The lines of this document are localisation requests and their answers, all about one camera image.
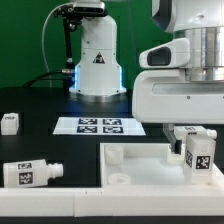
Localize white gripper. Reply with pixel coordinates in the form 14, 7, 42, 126
132, 69, 224, 154

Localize white square tabletop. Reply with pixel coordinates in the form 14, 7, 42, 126
100, 143, 224, 198

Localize paper sheet with tags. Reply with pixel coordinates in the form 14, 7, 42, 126
53, 117, 145, 136

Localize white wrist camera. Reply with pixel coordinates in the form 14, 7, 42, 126
139, 38, 190, 69

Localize black cables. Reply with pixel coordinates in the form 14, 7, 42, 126
22, 69, 73, 88

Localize black camera stand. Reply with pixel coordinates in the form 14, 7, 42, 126
53, 0, 109, 90

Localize white L-shaped obstacle wall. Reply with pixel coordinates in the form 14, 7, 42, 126
0, 146, 224, 218

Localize white cable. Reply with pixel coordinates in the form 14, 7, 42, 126
41, 3, 73, 88

